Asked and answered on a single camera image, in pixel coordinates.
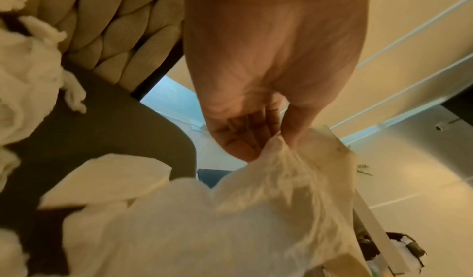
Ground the pile of white paper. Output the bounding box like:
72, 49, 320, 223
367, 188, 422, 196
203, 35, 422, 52
0, 0, 88, 277

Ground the cream plastic waste bin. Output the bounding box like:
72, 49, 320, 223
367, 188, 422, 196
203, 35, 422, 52
352, 188, 428, 277

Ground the dark blue table base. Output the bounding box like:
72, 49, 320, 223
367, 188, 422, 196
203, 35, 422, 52
197, 168, 233, 190

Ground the person's left hand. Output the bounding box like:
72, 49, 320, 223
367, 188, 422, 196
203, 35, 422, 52
182, 0, 373, 163

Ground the beige woven chair dark seat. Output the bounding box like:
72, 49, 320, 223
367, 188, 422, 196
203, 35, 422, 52
0, 0, 198, 277

